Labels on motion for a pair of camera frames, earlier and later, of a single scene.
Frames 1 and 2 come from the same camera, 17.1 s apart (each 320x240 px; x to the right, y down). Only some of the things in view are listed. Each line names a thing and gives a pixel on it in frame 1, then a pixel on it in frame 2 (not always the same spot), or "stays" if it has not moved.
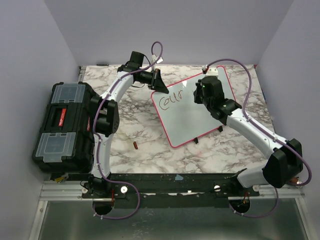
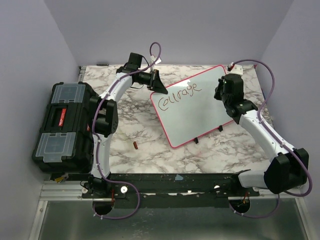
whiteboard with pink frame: x=182 y=119 stays
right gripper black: x=197 y=99 to x=221 y=84
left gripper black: x=156 y=82 stays
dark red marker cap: x=135 y=145 stays
